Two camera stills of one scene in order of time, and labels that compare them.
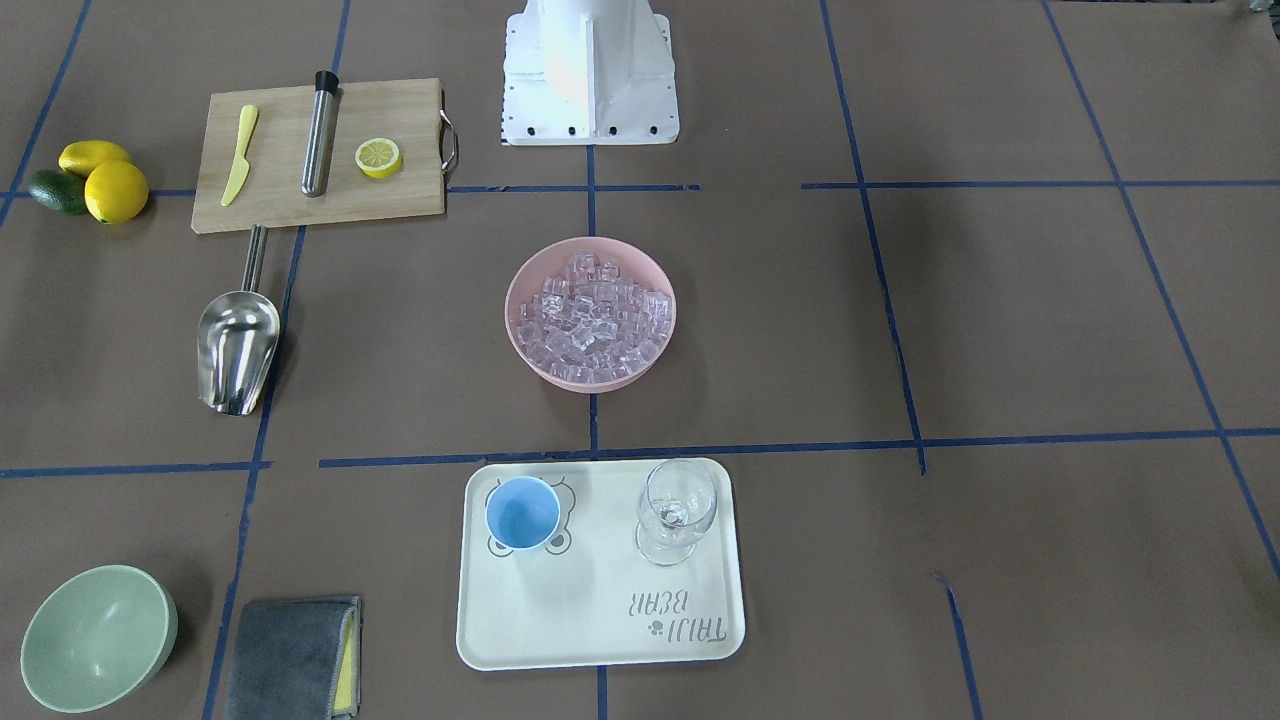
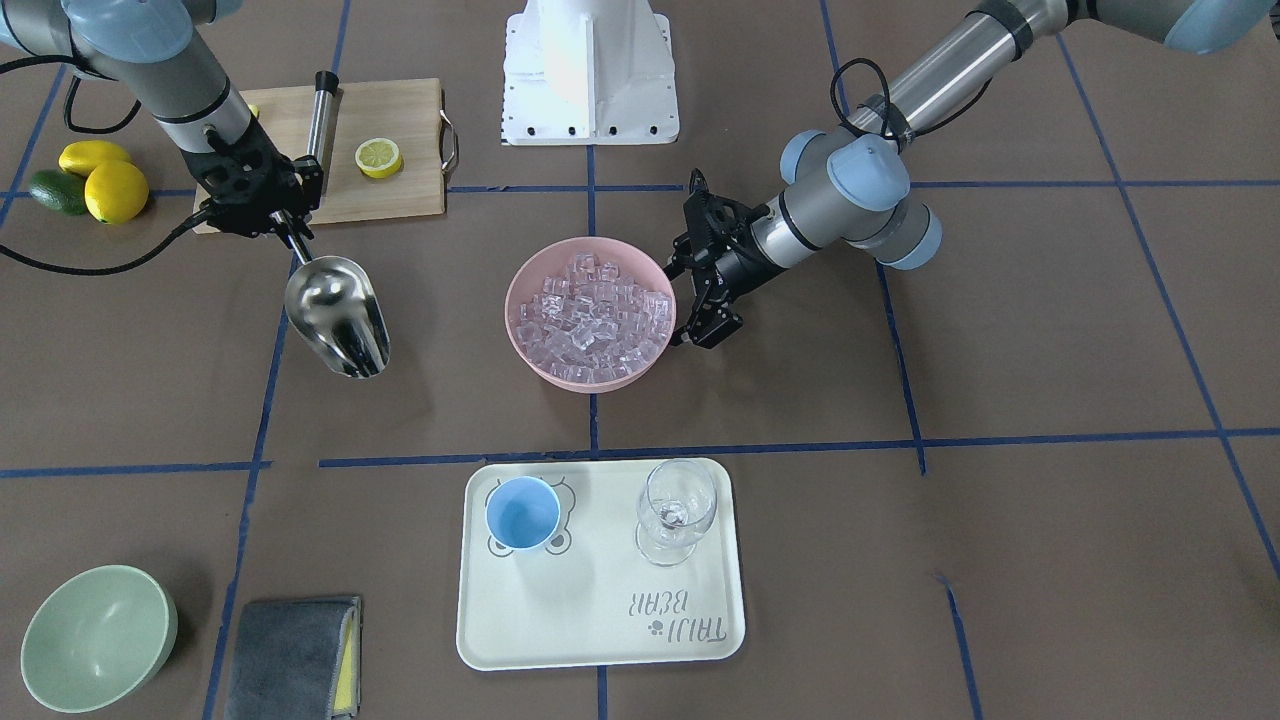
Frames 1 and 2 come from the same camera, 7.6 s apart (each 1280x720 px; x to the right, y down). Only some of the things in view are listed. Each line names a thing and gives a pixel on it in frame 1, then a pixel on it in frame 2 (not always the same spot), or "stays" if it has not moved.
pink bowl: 590,314 stays
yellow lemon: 115,192 stays
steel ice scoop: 237,336 → 333,302
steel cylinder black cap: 327,100 stays
